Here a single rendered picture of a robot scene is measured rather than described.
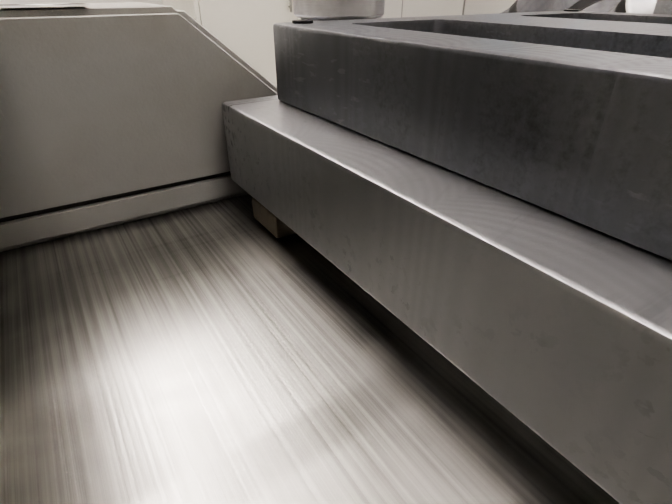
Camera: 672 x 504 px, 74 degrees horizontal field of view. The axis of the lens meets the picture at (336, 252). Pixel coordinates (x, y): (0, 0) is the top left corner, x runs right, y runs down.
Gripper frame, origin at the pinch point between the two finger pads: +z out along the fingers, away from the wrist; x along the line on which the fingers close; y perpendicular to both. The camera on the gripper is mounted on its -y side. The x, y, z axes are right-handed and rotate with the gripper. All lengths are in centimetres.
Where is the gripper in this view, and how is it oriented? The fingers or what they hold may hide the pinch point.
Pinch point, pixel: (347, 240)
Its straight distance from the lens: 45.9
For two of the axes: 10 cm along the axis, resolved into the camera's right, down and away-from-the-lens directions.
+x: -8.8, 2.5, -4.1
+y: -4.8, -4.5, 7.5
